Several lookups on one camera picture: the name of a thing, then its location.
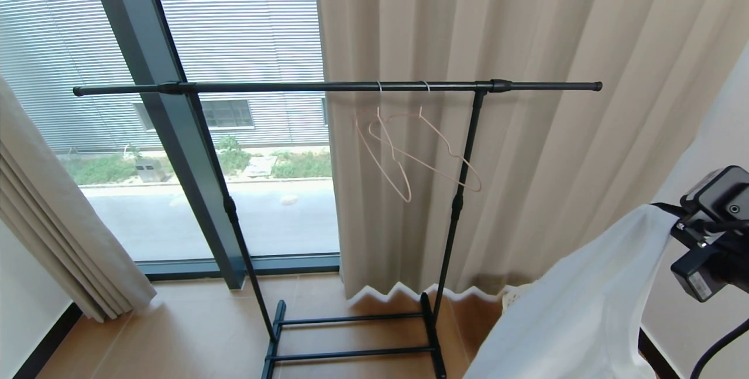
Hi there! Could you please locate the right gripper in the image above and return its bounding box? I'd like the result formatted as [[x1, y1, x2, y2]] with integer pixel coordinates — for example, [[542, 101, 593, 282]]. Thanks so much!
[[670, 220, 749, 304]]

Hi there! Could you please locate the white garment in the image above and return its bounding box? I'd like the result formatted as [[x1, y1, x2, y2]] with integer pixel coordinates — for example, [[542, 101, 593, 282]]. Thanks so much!
[[462, 204, 682, 379]]

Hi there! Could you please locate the white laundry basket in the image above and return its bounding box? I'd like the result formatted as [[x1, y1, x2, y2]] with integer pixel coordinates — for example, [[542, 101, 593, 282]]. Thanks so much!
[[500, 282, 536, 309]]

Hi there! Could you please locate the pink clothes hanger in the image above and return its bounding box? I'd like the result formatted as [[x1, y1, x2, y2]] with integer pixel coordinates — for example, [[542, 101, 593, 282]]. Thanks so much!
[[354, 82, 413, 204], [367, 82, 483, 194]]

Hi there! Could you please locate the black clothes rack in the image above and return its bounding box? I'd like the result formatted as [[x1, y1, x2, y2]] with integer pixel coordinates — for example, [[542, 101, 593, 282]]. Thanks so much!
[[73, 79, 603, 379]]

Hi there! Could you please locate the beige curtain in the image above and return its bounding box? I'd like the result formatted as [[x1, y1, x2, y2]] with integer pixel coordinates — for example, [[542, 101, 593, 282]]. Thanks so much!
[[0, 75, 157, 323], [313, 0, 749, 301]]

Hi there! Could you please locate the window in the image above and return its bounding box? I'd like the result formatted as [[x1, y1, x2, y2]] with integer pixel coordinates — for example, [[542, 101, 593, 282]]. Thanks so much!
[[0, 0, 341, 289]]

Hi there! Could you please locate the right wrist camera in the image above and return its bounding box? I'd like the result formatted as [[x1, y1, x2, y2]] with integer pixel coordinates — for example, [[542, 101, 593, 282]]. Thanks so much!
[[679, 165, 749, 233]]

